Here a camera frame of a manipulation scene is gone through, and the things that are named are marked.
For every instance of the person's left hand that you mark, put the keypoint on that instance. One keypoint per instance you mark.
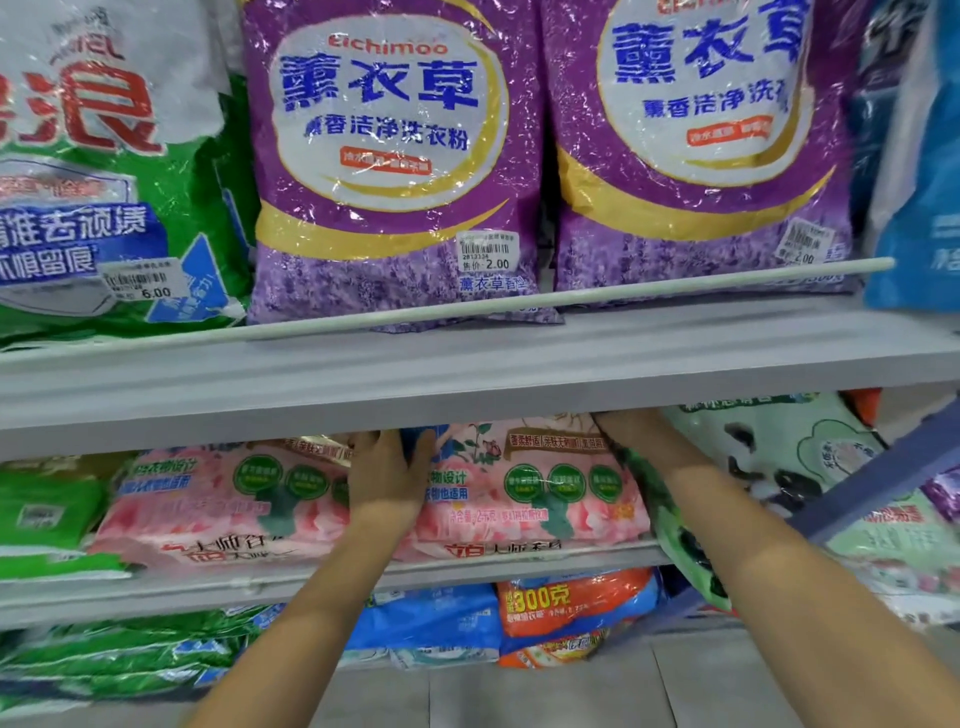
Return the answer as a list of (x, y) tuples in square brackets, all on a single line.
[(390, 480)]

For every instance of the person's right hand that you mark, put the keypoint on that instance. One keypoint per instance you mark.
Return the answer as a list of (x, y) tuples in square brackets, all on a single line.
[(638, 432)]

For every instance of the green Ariel detergent bags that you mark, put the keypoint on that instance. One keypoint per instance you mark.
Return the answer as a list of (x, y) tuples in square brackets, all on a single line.
[(105, 180)]

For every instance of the person's right forearm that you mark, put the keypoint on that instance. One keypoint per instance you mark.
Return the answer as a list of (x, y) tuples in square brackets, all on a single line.
[(810, 585)]

